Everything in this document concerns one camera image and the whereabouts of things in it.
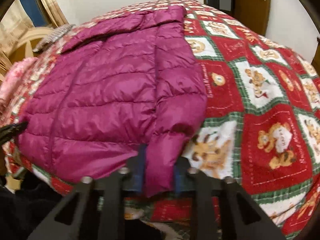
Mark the magenta quilted down jacket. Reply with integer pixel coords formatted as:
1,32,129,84
17,5,207,196

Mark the pink floral blanket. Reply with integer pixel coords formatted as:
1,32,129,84
1,57,37,114

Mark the beige wooden headboard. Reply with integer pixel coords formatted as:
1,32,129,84
8,27,54,64

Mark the striped grey pillow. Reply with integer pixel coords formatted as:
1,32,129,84
33,24,75,53

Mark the window with blue pane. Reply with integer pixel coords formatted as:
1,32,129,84
20,0,47,27

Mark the beige patterned curtain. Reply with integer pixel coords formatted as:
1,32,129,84
40,0,68,27

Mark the brown wooden door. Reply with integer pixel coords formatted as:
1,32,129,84
234,0,271,35

